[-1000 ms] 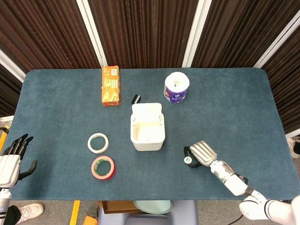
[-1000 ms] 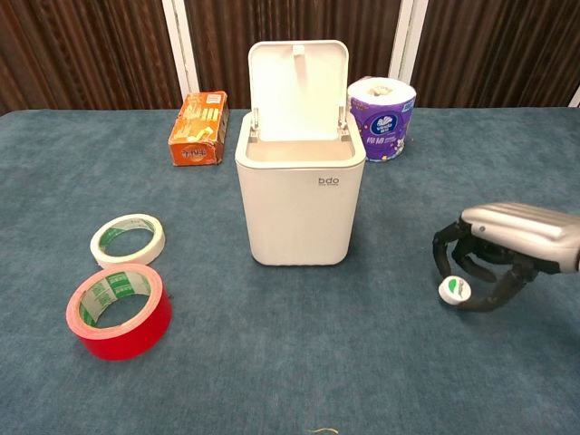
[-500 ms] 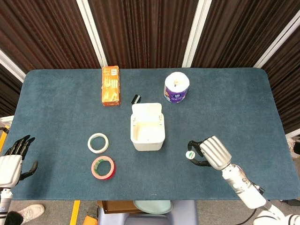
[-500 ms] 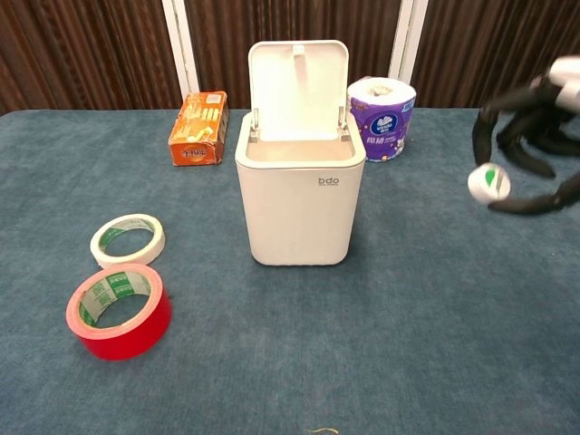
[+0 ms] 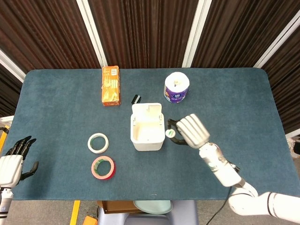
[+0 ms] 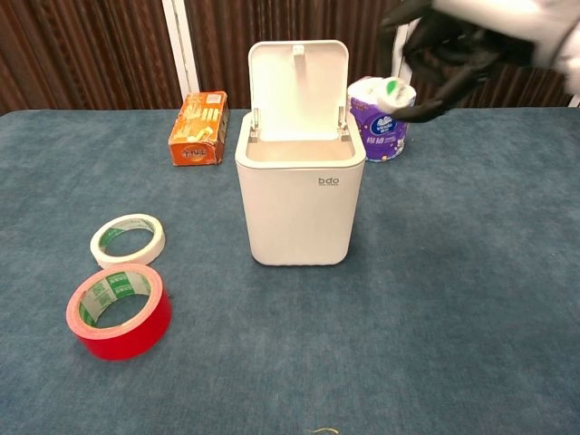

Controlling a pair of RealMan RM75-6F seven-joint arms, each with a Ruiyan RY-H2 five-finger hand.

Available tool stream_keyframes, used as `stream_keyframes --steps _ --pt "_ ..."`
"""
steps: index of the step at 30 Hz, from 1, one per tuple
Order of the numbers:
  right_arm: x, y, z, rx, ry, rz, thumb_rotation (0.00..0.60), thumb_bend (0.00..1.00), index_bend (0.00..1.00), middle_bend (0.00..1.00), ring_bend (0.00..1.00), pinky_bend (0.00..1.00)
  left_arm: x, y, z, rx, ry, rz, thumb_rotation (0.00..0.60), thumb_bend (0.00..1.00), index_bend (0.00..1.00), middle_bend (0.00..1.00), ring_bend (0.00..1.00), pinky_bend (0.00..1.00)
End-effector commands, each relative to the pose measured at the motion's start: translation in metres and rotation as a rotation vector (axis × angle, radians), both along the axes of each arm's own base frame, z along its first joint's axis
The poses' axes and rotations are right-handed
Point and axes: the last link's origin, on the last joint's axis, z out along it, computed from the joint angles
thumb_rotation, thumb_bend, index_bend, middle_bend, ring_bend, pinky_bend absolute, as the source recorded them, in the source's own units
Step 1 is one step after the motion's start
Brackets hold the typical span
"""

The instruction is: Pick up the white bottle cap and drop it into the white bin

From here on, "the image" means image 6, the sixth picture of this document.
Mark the small white bottle cap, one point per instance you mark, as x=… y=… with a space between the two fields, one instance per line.
x=395 y=97

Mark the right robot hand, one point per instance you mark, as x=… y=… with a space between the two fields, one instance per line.
x=457 y=45

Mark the blue table mat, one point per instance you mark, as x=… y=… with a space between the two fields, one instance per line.
x=453 y=272

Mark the toilet paper roll purple wrapper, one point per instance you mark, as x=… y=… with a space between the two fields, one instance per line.
x=383 y=131

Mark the orange cardboard box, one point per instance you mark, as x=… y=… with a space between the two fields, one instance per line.
x=199 y=129

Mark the white plastic box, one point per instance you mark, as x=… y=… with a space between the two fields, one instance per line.
x=299 y=172

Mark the red tape roll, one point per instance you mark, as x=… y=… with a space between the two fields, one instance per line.
x=118 y=312

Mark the white tape roll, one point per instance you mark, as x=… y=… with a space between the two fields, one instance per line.
x=128 y=241

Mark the white partition post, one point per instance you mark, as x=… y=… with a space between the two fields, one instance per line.
x=180 y=50
x=399 y=50

